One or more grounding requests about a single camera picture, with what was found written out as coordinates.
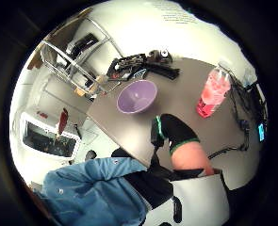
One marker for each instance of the purple plastic bowl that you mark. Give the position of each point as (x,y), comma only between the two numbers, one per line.
(135,97)

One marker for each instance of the pink drink bottle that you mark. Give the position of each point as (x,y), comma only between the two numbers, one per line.
(214,91)

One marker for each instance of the long black bar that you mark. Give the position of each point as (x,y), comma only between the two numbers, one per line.
(165,70)

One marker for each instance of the small blue-lit screen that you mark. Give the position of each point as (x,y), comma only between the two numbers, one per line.
(261,132)

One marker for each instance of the the person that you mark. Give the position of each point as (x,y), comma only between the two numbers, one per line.
(91,191)

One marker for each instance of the small cardboard box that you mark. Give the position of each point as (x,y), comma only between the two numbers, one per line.
(79,91)

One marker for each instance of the red hanging object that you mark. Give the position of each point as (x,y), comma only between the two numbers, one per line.
(62,121)

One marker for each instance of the white framed dark panel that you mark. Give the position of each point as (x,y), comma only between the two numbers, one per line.
(47,139)

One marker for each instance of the metal frame rack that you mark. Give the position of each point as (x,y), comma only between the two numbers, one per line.
(72,62)

